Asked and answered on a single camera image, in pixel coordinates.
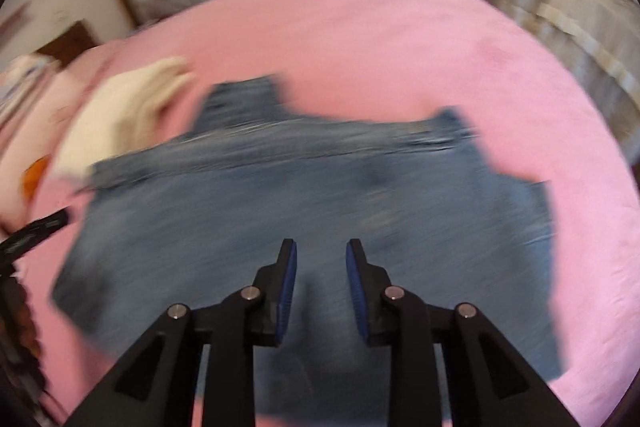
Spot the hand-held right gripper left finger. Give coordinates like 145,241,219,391
65,238,299,427

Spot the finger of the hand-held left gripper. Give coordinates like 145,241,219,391
0,207,70,265

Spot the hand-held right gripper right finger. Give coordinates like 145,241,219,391
345,238,581,427

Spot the blue denim jacket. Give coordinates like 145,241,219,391
50,74,561,427

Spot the folded pink quilt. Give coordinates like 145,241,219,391
0,72,96,233

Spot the folded floral quilt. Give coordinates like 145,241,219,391
0,53,63,132

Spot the folded white fluffy garment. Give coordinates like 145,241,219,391
52,57,196,180

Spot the dark wooden headboard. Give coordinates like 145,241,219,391
37,21,103,58

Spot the pink bed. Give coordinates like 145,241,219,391
15,0,640,427

